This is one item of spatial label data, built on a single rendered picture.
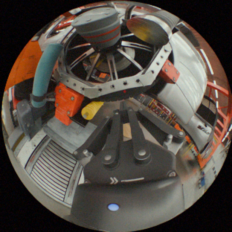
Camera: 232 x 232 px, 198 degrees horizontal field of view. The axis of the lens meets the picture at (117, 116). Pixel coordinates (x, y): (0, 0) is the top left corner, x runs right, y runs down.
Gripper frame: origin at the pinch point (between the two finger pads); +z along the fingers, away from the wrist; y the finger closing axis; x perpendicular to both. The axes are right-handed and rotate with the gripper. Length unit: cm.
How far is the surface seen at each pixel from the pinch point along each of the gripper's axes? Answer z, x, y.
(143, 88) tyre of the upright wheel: 17.6, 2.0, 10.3
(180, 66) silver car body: 24, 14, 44
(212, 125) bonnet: 52, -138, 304
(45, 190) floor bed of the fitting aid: -34, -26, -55
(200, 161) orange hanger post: 5, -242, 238
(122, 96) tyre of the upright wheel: 17.7, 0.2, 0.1
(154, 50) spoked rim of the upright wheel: 17.8, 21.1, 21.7
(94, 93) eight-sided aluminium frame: 9.0, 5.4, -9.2
